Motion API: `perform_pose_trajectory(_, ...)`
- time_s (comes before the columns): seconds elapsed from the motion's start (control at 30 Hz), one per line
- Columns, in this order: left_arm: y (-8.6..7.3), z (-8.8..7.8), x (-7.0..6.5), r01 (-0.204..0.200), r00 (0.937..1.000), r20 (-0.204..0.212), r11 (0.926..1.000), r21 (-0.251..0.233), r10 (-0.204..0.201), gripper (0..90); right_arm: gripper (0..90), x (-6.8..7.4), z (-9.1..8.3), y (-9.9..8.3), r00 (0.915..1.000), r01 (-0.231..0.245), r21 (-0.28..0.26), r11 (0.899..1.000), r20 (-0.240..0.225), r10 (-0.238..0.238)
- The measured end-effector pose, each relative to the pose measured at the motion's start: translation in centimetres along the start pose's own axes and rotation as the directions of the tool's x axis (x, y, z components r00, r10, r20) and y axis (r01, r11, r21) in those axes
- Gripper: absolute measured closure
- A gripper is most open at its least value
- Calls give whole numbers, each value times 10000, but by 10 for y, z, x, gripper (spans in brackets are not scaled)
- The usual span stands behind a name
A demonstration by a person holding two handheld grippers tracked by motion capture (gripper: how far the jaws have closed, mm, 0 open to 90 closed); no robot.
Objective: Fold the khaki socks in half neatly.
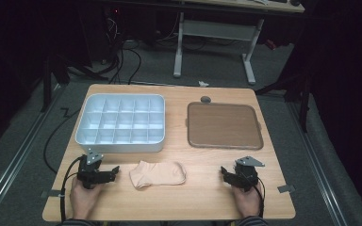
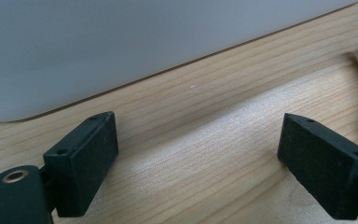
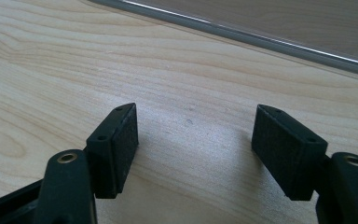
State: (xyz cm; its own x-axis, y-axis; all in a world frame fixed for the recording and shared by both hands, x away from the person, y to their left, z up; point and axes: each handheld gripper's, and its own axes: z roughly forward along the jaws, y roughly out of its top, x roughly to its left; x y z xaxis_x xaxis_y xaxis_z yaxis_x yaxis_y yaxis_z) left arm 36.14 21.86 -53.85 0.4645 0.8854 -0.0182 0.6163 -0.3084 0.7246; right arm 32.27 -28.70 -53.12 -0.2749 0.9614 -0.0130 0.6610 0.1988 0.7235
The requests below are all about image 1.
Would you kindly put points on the black metal stand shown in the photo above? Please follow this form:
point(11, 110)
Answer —
point(59, 69)
point(295, 91)

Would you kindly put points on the grey round knob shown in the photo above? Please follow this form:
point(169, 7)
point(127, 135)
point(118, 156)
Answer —
point(205, 100)

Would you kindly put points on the grey tape strip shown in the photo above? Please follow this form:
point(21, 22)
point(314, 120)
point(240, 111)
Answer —
point(286, 188)
point(52, 193)

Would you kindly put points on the desk with white metal frame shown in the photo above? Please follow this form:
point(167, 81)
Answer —
point(215, 29)

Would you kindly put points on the person's right hand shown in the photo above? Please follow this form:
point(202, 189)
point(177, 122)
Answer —
point(248, 202)

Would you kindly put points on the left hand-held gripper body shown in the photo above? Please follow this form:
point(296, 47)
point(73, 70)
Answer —
point(89, 172)

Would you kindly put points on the peach ankle sock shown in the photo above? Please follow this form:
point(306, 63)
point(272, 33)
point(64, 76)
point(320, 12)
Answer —
point(158, 174)

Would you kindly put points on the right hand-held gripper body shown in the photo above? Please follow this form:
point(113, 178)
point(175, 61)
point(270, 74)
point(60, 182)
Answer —
point(246, 175)

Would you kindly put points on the person's left hand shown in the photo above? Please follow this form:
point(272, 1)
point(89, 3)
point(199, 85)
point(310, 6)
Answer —
point(83, 201)

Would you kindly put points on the red object on floor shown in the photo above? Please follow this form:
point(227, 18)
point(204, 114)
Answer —
point(271, 44)

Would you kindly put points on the metal floor rail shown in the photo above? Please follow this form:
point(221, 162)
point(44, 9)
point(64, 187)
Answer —
point(317, 169)
point(15, 157)

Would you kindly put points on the brown wooden tray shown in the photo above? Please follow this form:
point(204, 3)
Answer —
point(223, 125)

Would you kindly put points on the white compartment organizer box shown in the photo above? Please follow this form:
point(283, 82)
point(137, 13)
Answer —
point(122, 119)

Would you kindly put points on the white crumpled paper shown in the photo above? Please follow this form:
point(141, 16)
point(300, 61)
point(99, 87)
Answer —
point(203, 83)

